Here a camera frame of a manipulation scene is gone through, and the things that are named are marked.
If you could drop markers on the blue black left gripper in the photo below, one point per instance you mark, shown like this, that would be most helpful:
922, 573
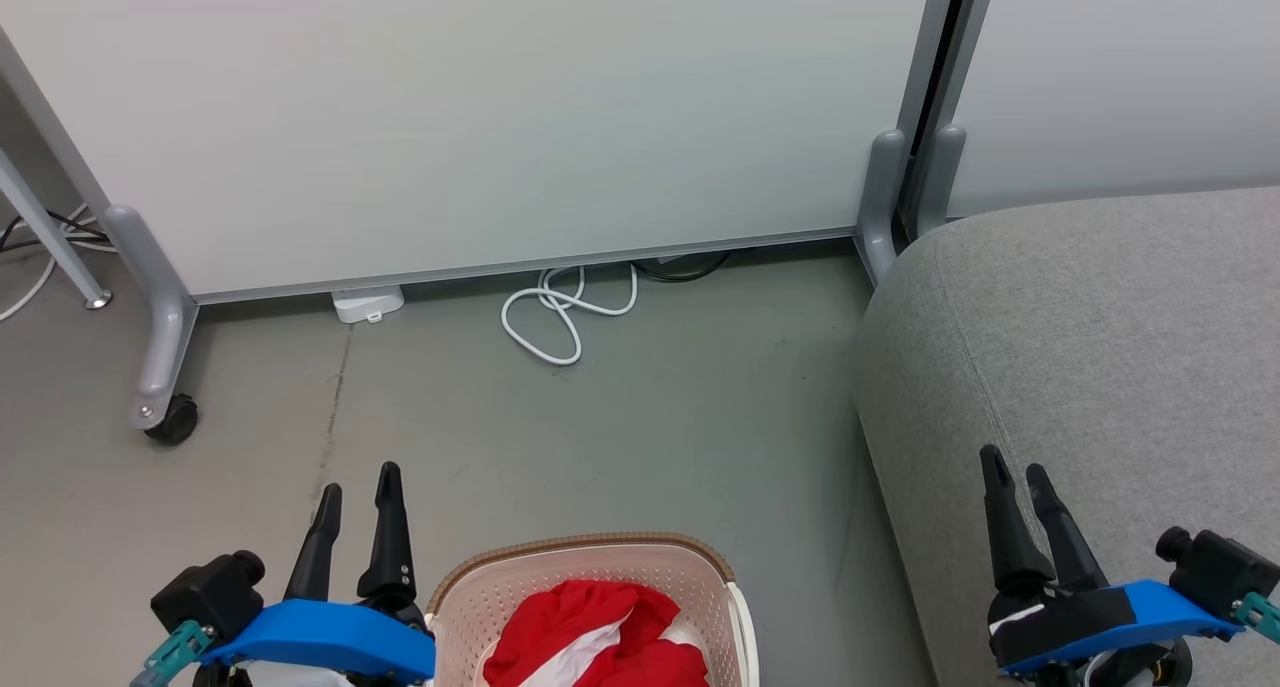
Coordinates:
320, 637

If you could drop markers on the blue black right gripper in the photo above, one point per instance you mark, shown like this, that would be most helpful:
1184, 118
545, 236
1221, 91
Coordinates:
1110, 617

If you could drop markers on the red and white garment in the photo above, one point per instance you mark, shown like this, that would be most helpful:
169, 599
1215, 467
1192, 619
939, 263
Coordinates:
580, 617

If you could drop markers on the grey fabric sofa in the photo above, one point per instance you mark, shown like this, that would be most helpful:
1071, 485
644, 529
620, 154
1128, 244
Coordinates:
1100, 347

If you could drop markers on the black caster wheel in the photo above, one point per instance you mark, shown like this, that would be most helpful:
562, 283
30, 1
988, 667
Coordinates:
175, 422

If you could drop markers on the white power strip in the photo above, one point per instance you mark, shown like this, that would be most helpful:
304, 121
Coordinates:
367, 303

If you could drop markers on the cream perforated laundry basket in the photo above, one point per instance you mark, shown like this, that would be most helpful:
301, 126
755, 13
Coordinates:
600, 567

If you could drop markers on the grey partition foot with caster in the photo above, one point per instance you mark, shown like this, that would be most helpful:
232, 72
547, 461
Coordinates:
160, 317

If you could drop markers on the grey metal table leg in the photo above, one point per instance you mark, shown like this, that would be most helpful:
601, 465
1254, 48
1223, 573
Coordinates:
50, 232

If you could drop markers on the wide white partition panel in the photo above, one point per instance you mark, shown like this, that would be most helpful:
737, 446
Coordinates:
480, 107

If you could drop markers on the narrow white partition panel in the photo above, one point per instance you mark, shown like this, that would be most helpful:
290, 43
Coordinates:
1130, 77

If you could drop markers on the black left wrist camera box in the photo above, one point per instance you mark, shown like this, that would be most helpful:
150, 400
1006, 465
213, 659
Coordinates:
210, 595

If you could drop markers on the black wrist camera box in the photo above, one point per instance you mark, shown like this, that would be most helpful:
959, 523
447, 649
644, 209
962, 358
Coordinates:
210, 595
1220, 572

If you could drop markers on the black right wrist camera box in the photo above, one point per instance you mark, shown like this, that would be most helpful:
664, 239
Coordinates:
1220, 572

